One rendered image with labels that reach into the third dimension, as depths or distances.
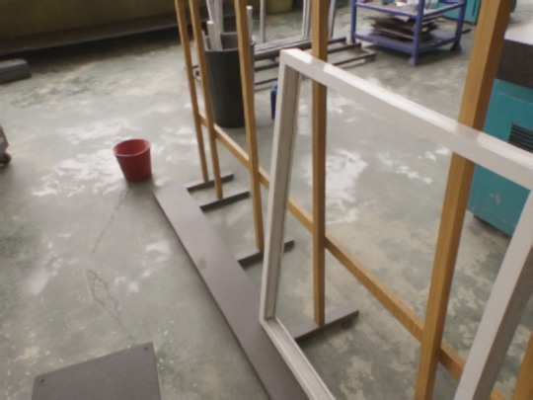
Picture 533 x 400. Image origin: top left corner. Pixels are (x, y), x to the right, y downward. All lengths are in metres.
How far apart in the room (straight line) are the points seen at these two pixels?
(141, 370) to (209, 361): 1.08
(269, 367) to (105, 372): 1.08
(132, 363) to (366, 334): 1.45
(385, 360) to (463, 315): 0.54
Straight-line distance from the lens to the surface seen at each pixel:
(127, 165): 4.04
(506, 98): 3.12
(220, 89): 4.65
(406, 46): 6.42
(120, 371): 1.58
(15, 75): 7.25
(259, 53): 6.41
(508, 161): 1.22
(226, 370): 2.57
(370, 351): 2.64
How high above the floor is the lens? 2.03
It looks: 33 degrees down
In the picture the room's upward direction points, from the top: 5 degrees counter-clockwise
